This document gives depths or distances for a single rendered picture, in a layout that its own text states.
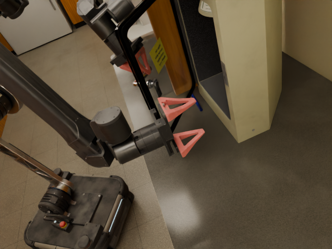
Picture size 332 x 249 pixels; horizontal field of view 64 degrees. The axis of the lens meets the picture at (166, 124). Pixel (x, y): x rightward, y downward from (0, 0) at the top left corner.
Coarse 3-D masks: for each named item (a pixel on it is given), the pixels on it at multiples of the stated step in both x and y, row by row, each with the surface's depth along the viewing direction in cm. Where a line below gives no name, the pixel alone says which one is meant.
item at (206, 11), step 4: (200, 0) 70; (200, 4) 69; (204, 4) 67; (200, 8) 69; (204, 8) 67; (208, 8) 66; (200, 12) 69; (204, 12) 68; (208, 12) 66; (208, 16) 67; (212, 16) 66
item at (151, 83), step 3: (150, 81) 74; (153, 81) 73; (156, 81) 73; (150, 84) 74; (153, 84) 72; (156, 84) 73; (156, 87) 74; (159, 87) 75; (156, 90) 74; (159, 90) 75; (159, 93) 76; (159, 96) 76
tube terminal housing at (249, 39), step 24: (216, 0) 54; (240, 0) 55; (264, 0) 57; (216, 24) 59; (240, 24) 59; (264, 24) 61; (240, 48) 63; (264, 48) 65; (240, 72) 67; (264, 72) 69; (240, 96) 72; (264, 96) 74; (240, 120) 77; (264, 120) 80
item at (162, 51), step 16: (160, 0) 75; (144, 16) 69; (160, 16) 75; (128, 32) 63; (144, 32) 69; (160, 32) 76; (176, 32) 85; (144, 48) 70; (160, 48) 77; (176, 48) 86; (144, 64) 70; (160, 64) 78; (176, 64) 87; (160, 80) 78; (176, 80) 88; (144, 96) 72; (176, 96) 89; (160, 112) 80
